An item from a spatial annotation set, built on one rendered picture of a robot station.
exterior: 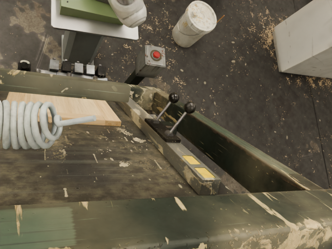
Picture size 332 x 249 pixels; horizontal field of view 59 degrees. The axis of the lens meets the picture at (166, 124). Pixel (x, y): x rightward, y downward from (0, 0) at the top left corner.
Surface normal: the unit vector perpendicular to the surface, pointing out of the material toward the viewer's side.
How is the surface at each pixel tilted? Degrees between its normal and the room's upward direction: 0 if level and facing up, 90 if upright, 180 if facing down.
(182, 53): 0
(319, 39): 90
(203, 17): 0
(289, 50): 90
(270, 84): 0
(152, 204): 58
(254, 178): 90
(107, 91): 32
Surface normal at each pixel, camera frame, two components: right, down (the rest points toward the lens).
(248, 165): -0.91, -0.06
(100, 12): 0.48, -0.19
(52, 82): 0.38, 0.33
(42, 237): 0.18, -0.94
